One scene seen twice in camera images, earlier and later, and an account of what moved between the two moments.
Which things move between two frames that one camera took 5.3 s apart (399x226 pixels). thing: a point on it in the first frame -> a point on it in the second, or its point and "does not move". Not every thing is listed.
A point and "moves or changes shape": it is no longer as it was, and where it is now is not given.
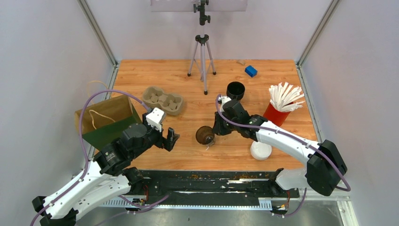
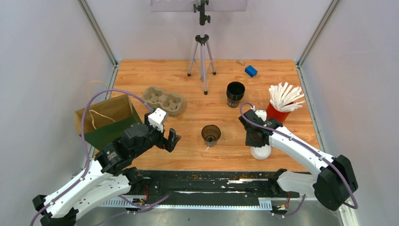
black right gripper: (217, 127) -> (249, 142)
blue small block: (251, 71) does not move
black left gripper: (168, 143) does not move
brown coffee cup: (205, 135) moves or changes shape
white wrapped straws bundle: (283, 97) does not move
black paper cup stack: (235, 90) does not move
